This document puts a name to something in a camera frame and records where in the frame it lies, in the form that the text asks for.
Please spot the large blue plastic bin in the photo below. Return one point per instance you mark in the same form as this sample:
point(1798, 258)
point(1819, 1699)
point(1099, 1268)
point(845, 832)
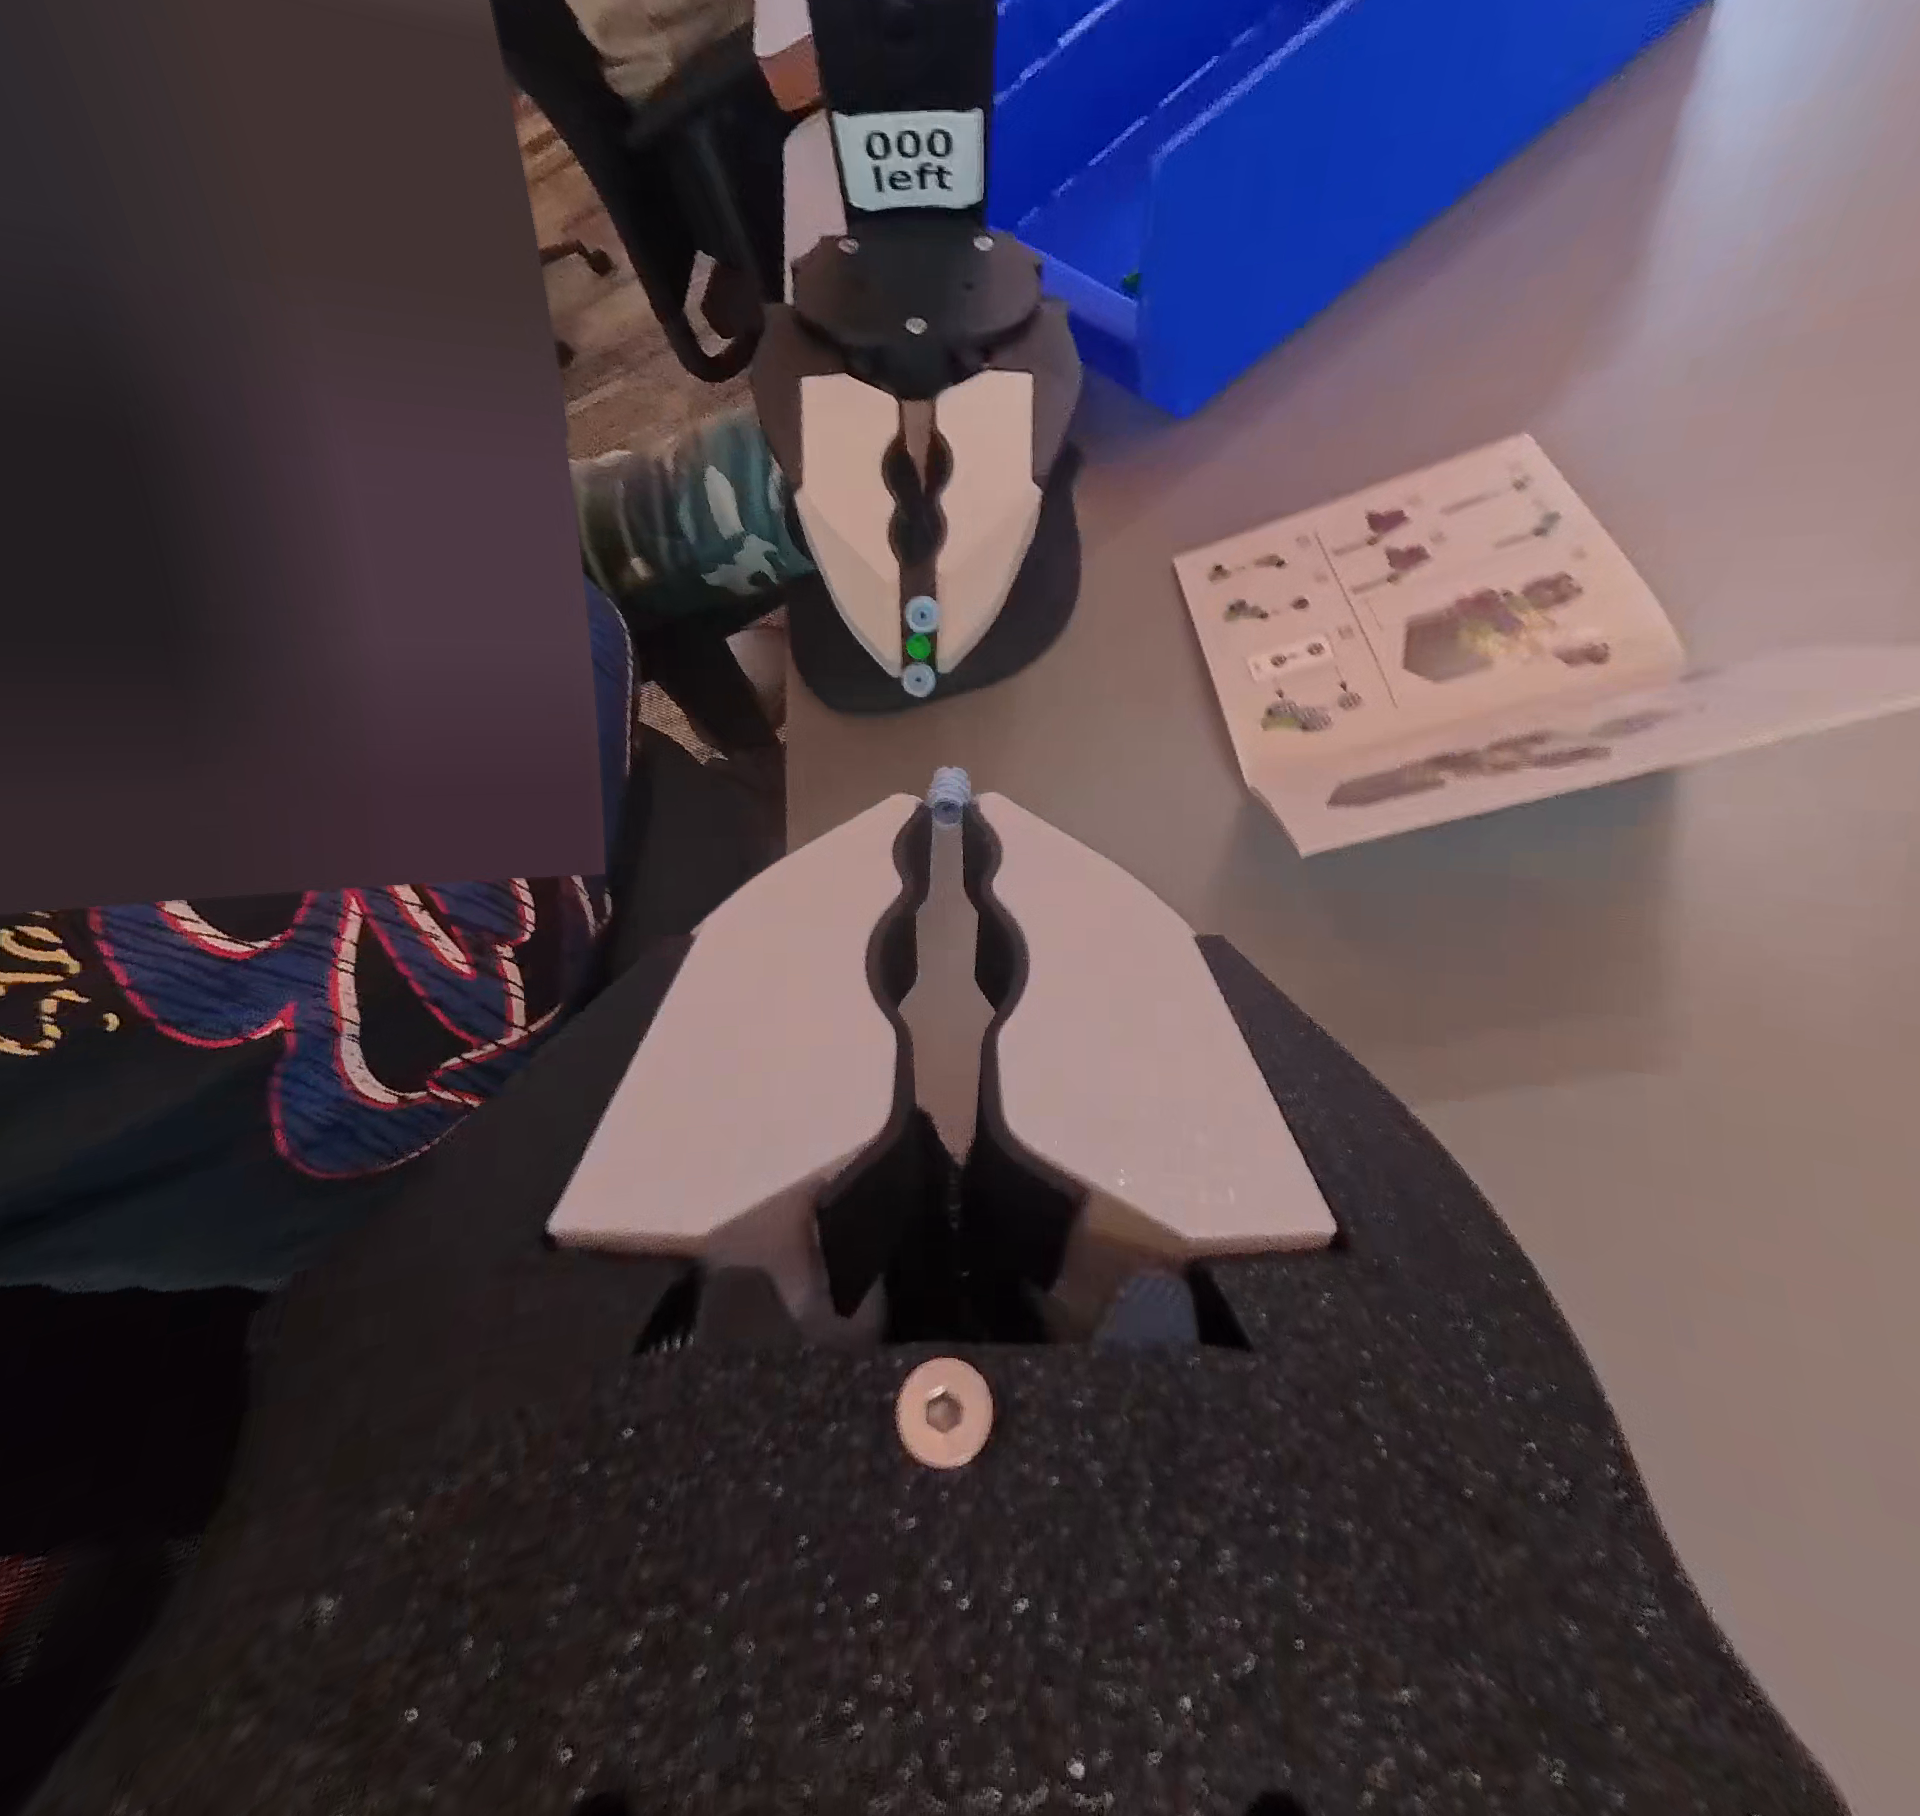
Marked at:
point(1351, 107)

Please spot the black office chair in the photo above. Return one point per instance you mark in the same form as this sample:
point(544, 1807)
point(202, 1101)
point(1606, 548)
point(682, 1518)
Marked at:
point(646, 197)

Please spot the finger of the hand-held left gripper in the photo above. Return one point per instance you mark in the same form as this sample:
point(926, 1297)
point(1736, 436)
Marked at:
point(851, 542)
point(993, 528)

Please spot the lego instruction booklet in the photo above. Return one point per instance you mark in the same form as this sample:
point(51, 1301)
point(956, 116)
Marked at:
point(1440, 618)

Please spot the person's left forearm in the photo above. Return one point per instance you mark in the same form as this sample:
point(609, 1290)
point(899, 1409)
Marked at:
point(676, 528)

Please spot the black rounded pad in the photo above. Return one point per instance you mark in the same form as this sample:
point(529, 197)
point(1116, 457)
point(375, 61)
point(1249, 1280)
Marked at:
point(1020, 618)

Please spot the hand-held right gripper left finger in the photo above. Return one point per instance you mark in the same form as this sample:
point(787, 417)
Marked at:
point(750, 1081)

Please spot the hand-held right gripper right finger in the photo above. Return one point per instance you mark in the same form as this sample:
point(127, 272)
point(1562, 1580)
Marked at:
point(1158, 1067)

